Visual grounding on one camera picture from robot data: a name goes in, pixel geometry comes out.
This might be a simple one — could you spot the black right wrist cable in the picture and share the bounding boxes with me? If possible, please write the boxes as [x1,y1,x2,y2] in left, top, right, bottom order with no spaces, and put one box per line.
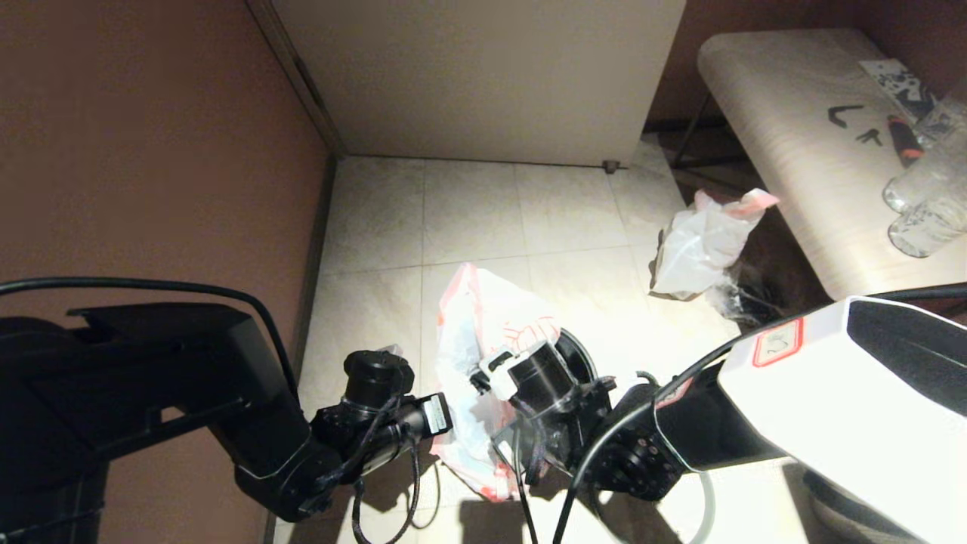
[514,332,756,544]

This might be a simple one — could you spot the black and red marker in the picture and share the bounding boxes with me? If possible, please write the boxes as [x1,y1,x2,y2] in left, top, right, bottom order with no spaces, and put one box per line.
[884,116,923,168]

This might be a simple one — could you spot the printed white card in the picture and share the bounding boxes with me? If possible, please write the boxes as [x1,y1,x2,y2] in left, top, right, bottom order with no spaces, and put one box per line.
[857,59,938,122]

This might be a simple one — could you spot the white cabinet panel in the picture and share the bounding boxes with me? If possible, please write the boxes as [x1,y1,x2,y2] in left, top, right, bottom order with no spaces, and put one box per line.
[270,0,687,170]

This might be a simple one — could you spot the clear red-print plastic bag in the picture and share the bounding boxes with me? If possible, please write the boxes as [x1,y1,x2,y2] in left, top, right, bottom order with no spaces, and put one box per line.
[432,263,564,502]

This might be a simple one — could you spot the light wood-grain table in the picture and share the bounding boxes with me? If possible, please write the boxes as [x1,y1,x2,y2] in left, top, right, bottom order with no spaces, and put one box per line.
[697,30,967,301]

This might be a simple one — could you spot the dark metal table leg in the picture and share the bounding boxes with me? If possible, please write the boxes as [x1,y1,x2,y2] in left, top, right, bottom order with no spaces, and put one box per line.
[669,94,715,171]

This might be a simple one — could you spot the black trash bin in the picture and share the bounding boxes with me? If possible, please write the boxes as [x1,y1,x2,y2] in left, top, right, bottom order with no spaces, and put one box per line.
[554,329,599,388]

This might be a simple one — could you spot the ribbed beige cushion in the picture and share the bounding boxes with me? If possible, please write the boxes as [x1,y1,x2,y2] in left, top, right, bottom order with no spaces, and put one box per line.
[805,468,922,544]

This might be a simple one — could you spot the grey bin ring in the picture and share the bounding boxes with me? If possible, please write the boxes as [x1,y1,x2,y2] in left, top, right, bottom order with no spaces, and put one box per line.
[676,468,717,544]

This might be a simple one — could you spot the crumpled clear plastic wrap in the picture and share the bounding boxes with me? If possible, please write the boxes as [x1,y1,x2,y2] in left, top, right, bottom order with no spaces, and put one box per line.
[706,276,790,330]

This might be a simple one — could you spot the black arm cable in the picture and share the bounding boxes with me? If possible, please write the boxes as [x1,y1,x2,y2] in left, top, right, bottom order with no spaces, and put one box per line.
[0,277,301,401]
[351,438,440,544]
[869,284,967,301]

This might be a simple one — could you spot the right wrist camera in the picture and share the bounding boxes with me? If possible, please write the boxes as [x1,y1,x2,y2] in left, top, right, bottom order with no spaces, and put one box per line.
[470,340,579,414]

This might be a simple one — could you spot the used white bin liner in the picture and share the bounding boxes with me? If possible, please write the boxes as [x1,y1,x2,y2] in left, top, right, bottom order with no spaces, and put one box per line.
[648,189,779,301]

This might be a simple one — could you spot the black left upper arm cable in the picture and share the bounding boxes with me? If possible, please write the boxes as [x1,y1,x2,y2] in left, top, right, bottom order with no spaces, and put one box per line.
[0,277,301,401]

